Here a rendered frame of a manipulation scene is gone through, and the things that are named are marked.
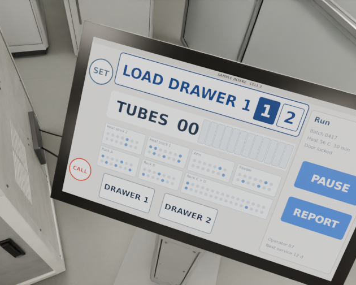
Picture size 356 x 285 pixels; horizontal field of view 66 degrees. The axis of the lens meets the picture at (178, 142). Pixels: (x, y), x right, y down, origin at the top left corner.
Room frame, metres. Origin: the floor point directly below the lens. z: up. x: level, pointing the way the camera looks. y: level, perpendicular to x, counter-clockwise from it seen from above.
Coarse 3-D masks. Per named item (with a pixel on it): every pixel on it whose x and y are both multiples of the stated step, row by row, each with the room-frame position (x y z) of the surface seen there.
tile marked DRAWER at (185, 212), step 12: (168, 204) 0.21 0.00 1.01; (180, 204) 0.21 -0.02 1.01; (192, 204) 0.21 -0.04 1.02; (168, 216) 0.19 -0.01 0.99; (180, 216) 0.19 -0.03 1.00; (192, 216) 0.20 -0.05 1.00; (204, 216) 0.20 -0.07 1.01; (216, 216) 0.20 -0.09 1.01; (192, 228) 0.18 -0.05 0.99; (204, 228) 0.18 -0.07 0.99
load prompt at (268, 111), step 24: (120, 72) 0.34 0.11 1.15; (144, 72) 0.35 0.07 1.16; (168, 72) 0.35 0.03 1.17; (192, 72) 0.35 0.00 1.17; (168, 96) 0.32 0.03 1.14; (192, 96) 0.32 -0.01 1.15; (216, 96) 0.33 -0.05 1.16; (240, 96) 0.33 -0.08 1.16; (264, 96) 0.33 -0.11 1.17; (240, 120) 0.30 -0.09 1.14; (264, 120) 0.31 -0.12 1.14; (288, 120) 0.31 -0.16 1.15
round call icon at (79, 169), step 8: (72, 160) 0.25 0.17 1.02; (80, 160) 0.25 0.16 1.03; (88, 160) 0.25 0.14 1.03; (72, 168) 0.24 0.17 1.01; (80, 168) 0.24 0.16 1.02; (88, 168) 0.24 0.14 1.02; (72, 176) 0.23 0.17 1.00; (80, 176) 0.23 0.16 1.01; (88, 176) 0.23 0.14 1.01; (88, 184) 0.22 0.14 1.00
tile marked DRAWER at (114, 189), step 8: (104, 176) 0.23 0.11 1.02; (112, 176) 0.23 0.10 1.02; (104, 184) 0.22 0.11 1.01; (112, 184) 0.22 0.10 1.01; (120, 184) 0.22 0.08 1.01; (128, 184) 0.22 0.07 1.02; (136, 184) 0.23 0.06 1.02; (104, 192) 0.21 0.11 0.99; (112, 192) 0.21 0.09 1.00; (120, 192) 0.21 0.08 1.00; (128, 192) 0.22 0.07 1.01; (136, 192) 0.22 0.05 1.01; (144, 192) 0.22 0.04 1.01; (152, 192) 0.22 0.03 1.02; (112, 200) 0.20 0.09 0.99; (120, 200) 0.20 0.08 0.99; (128, 200) 0.21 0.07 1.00; (136, 200) 0.21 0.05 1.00; (144, 200) 0.21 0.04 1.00; (152, 200) 0.21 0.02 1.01; (136, 208) 0.20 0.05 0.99; (144, 208) 0.20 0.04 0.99
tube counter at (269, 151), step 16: (176, 128) 0.29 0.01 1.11; (192, 128) 0.29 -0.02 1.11; (208, 128) 0.29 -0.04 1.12; (224, 128) 0.29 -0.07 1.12; (240, 128) 0.30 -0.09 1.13; (208, 144) 0.28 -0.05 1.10; (224, 144) 0.28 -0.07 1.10; (240, 144) 0.28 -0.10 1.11; (256, 144) 0.28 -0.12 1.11; (272, 144) 0.28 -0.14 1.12; (288, 144) 0.28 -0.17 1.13; (256, 160) 0.26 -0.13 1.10; (272, 160) 0.27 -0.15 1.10; (288, 160) 0.27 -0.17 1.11
